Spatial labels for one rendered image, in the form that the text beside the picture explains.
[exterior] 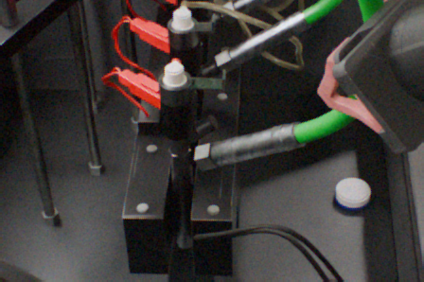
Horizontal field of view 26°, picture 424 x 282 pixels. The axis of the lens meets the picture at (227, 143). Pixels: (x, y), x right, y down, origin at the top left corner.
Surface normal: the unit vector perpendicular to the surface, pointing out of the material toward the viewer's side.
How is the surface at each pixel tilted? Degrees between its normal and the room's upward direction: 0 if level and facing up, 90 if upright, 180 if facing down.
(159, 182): 0
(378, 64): 46
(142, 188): 0
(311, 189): 0
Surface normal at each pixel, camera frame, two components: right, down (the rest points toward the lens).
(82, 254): -0.01, -0.73
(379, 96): 0.41, -0.11
